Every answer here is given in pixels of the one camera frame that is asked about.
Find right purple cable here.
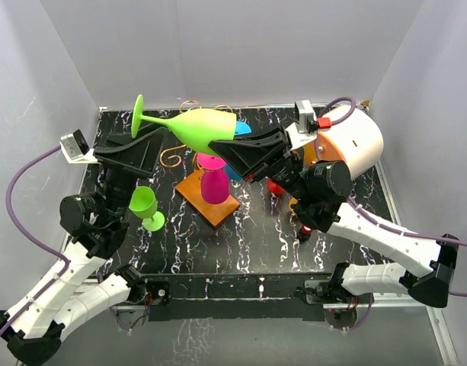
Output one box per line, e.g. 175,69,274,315
318,96,467,298

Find blue plastic wine glass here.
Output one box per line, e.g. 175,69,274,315
223,121,251,181

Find purple cable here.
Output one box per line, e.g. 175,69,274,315
0,144,72,344
318,96,467,298

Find red plastic wine glass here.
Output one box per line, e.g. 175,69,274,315
267,179,285,195

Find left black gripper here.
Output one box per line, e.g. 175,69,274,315
95,117,171,220

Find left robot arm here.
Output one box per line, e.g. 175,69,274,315
0,127,166,365

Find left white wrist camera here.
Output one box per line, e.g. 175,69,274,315
59,129,98,164

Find orange plastic wine glass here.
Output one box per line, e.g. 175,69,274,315
289,197,298,215

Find small red black button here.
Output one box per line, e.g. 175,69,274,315
297,225,312,242

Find pink plastic wine glass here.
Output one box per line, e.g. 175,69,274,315
197,153,229,204

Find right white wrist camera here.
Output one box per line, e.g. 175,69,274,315
286,100,332,150

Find green plastic wine glass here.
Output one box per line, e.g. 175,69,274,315
129,186,165,232
131,95,237,157

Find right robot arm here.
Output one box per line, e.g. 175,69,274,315
208,125,459,308

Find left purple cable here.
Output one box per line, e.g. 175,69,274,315
0,144,72,344

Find gold wire wine glass rack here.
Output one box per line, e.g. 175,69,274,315
159,100,240,229

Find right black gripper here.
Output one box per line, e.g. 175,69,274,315
210,124,312,202

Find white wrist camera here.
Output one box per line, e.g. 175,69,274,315
286,100,332,150
59,129,98,164

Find orange and white cylinder box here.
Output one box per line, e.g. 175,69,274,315
303,109,384,179

